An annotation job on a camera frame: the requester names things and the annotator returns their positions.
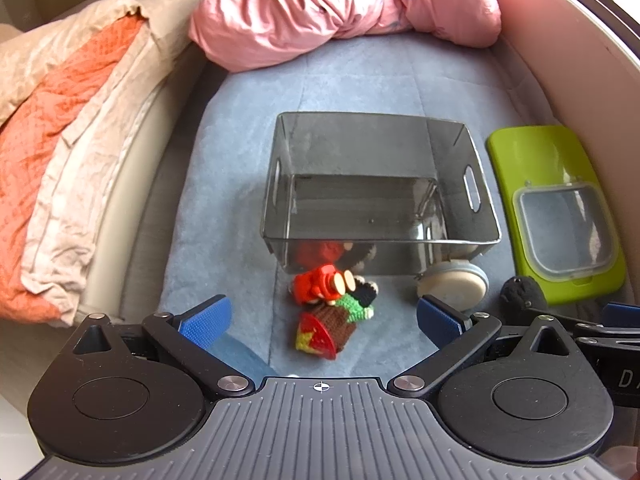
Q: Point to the round beige blue case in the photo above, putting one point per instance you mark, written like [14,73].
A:
[459,283]

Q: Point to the crocheted green brown doll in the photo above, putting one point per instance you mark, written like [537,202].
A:
[324,330]

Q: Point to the smoky transparent storage box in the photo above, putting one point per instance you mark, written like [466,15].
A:
[378,193]

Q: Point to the pink crumpled duvet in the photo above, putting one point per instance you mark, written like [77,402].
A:
[241,35]

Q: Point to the red hooded toy figure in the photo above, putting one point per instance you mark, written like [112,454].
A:
[322,284]

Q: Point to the green box lid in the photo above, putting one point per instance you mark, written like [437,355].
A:
[562,233]

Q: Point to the orange beige blanket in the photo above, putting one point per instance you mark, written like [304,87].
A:
[59,152]

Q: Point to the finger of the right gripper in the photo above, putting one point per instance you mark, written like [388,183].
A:
[616,325]

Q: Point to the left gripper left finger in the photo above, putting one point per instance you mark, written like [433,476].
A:
[187,337]

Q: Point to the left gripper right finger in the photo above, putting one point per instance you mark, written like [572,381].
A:
[461,342]

